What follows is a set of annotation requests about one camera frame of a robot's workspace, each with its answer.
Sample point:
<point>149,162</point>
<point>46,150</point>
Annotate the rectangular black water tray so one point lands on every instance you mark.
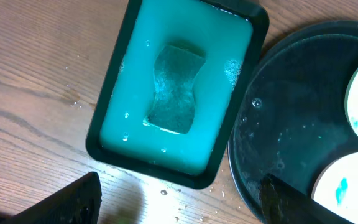
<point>229,35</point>

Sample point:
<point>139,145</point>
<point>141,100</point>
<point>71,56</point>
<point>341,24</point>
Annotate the white plate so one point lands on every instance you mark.
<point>336,188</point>

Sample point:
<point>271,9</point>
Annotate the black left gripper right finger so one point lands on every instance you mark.
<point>283,204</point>

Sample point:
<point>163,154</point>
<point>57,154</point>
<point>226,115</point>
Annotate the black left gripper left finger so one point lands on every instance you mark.
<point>77,203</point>

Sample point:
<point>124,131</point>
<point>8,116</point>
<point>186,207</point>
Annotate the green scrubbing sponge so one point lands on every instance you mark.
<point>175,70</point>

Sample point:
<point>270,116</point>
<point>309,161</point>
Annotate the round black tray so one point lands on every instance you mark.
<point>292,122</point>

